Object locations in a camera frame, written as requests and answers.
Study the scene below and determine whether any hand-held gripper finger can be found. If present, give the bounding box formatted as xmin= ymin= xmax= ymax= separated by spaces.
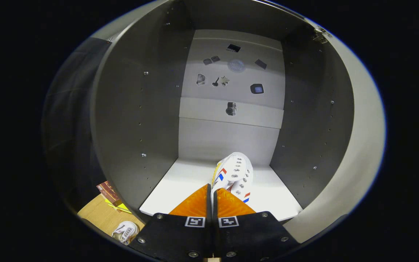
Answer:
xmin=212 ymin=187 xmax=301 ymax=262
xmin=128 ymin=184 xmax=213 ymax=262

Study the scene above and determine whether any white striped canvas shoe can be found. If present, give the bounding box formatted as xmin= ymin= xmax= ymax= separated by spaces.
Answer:
xmin=112 ymin=221 xmax=139 ymax=245
xmin=211 ymin=152 xmax=254 ymax=215

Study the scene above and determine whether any grey shoe cabinet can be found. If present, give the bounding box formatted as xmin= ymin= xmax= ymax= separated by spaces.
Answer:
xmin=89 ymin=0 xmax=355 ymax=222

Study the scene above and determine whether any metal door hinge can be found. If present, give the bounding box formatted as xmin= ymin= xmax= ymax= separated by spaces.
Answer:
xmin=313 ymin=26 xmax=333 ymax=44

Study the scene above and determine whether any yellow cover book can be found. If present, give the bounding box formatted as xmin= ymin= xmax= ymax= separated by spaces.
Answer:
xmin=105 ymin=198 xmax=132 ymax=214

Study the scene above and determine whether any brown cover book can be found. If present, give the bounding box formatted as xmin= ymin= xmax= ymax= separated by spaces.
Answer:
xmin=97 ymin=181 xmax=123 ymax=207

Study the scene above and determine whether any black backdrop cloth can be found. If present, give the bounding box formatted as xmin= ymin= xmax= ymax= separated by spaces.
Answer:
xmin=42 ymin=36 xmax=112 ymax=215

